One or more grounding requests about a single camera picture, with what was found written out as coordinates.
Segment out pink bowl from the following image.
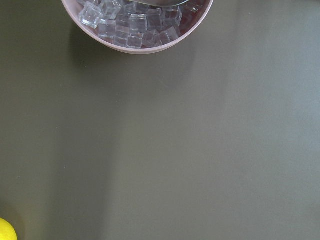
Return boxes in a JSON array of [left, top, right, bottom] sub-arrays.
[[61, 0, 215, 56]]

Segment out clear ice cubes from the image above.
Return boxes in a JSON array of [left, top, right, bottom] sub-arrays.
[[77, 0, 205, 49]]

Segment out metal ice scoop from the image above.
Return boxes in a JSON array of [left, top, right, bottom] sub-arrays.
[[130, 0, 189, 8]]

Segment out yellow lemon far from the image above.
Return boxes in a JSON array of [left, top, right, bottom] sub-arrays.
[[0, 218, 18, 240]]

